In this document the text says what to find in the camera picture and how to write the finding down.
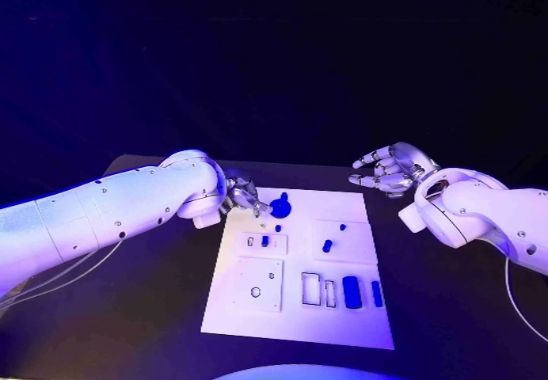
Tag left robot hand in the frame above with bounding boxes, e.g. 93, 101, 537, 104
220, 167, 275, 219

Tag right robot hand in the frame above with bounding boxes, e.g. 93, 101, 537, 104
348, 141, 442, 200

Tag blue gear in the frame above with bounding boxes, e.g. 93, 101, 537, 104
269, 198, 293, 219

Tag white task board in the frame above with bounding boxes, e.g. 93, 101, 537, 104
201, 186, 397, 351

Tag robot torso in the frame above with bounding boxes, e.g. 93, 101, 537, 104
213, 363, 404, 380

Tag white cable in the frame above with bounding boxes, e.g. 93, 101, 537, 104
504, 256, 548, 343
0, 246, 105, 302
0, 240, 126, 308

